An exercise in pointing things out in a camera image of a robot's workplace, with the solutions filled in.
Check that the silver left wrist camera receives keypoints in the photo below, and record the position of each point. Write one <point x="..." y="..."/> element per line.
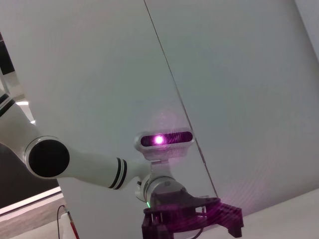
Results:
<point x="169" y="149"/>

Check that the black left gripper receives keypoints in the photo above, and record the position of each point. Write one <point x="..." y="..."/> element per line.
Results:
<point x="179" y="201"/>

